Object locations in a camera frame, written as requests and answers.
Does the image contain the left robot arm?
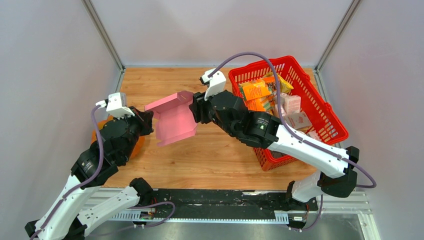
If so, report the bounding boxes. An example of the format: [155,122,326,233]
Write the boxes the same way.
[25,106,154,240]

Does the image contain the yellow snack bag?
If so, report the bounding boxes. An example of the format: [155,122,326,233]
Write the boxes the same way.
[262,71,294,94]

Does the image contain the orange pumpkin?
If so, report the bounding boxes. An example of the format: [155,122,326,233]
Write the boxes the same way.
[91,115,145,160]

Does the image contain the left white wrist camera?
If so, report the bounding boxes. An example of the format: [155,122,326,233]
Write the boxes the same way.
[95,92,135,119]

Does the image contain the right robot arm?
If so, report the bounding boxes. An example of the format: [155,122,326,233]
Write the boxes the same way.
[189,90,358,210]

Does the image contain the aluminium frame rail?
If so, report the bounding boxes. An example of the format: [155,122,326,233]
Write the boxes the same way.
[78,187,380,240]

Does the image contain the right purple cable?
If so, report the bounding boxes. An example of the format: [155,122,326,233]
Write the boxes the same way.
[207,51,378,232]

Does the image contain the pink white carton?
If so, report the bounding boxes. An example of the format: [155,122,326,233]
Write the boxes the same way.
[284,111,312,130]

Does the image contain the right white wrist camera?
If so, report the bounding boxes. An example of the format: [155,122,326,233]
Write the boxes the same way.
[199,68,227,101]

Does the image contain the orange snack box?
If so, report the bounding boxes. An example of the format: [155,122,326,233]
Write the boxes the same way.
[238,78,272,101]

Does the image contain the pink paper box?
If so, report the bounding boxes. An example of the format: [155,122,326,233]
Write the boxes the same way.
[144,90,198,147]

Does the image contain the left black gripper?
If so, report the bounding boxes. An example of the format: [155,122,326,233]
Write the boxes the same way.
[117,105,156,162]

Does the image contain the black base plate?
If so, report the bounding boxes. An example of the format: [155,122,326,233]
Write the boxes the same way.
[152,188,319,221]

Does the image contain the red plastic basket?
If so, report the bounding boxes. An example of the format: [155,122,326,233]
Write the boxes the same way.
[228,55,349,172]

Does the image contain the pink small box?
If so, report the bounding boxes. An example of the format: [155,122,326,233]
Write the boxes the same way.
[283,95,301,115]

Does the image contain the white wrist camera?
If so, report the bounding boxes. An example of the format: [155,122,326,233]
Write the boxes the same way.
[199,68,227,101]
[95,92,135,119]

